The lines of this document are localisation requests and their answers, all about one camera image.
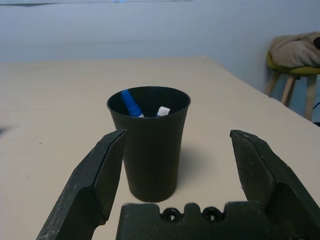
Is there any wooden stool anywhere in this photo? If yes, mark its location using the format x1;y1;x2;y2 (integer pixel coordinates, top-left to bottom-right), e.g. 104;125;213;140
264;69;320;121

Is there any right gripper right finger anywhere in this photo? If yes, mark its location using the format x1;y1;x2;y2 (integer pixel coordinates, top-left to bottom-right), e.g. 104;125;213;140
229;129;320;240

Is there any white whiteboard marker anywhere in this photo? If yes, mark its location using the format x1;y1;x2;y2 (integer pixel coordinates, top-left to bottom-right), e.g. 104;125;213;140
155;105;171;118

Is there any black cup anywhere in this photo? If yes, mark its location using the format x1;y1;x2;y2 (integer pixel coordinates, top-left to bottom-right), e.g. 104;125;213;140
106;85;192;203

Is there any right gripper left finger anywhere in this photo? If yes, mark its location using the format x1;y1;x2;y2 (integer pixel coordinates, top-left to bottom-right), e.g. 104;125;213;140
35;128;128;240

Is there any beige jacket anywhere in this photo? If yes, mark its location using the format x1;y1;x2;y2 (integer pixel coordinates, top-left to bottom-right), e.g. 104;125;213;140
270;31;320;69

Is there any green seat cushion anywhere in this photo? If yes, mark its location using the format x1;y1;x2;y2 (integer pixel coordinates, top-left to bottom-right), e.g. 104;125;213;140
266;50;320;75

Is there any blue tipped marker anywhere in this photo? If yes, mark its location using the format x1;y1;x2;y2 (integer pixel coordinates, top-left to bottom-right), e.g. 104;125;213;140
120;88;145;119

